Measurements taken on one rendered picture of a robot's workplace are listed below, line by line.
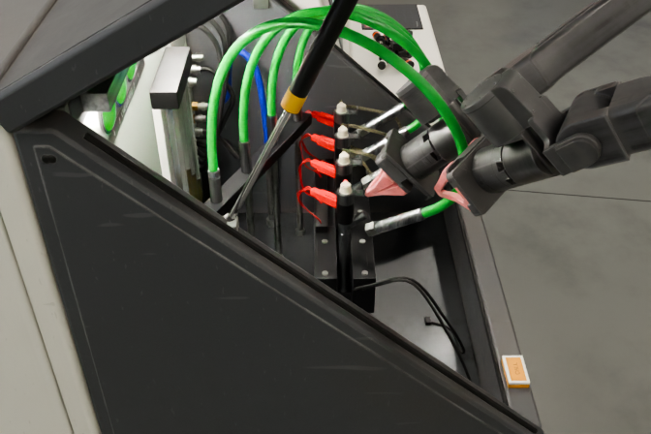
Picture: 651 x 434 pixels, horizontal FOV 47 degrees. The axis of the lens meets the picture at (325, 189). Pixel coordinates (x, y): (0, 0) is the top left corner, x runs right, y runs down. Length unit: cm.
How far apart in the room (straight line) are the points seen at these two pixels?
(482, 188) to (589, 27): 29
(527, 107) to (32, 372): 64
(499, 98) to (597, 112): 10
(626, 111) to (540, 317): 186
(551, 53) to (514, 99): 26
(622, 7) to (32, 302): 82
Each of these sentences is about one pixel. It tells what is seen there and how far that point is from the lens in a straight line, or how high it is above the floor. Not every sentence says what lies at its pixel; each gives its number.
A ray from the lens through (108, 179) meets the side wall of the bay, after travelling 74.
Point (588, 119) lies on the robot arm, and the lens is 79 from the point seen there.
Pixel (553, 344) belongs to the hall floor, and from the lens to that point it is 252.
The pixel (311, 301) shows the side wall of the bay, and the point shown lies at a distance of 82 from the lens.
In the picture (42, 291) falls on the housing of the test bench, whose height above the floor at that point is 125.
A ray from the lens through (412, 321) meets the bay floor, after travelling 135.
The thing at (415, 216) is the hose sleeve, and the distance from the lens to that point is 102.
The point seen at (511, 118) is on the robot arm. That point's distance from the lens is 82.
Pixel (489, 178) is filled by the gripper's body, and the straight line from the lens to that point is 89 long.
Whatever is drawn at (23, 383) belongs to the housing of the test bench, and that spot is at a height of 110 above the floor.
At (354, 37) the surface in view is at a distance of 92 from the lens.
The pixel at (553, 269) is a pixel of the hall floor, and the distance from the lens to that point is 278.
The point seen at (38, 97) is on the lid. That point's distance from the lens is 68.
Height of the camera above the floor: 181
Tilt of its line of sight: 37 degrees down
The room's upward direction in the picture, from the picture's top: straight up
